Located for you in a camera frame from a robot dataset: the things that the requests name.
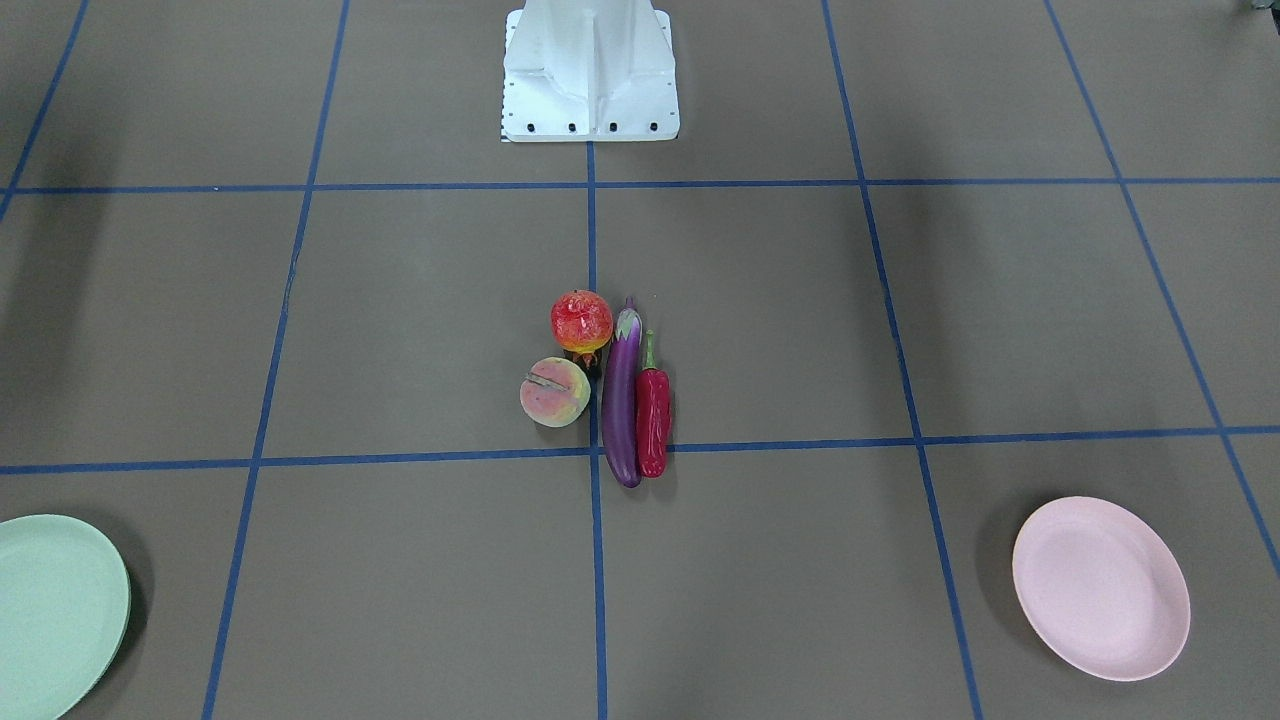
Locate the purple eggplant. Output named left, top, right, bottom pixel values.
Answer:
left=602, top=297, right=644, bottom=489

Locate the red chili pepper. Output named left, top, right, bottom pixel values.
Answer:
left=635, top=331, right=672, bottom=478

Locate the red pomegranate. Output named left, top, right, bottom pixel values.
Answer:
left=550, top=290, right=614, bottom=356

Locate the pink yellow peach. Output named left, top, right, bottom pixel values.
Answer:
left=518, top=357, right=591, bottom=428

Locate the pink plate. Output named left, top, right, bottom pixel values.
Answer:
left=1011, top=496, right=1192, bottom=683

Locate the light green plate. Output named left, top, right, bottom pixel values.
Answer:
left=1, top=514, right=132, bottom=719

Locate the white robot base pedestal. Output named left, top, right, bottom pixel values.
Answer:
left=500, top=1, right=681, bottom=143

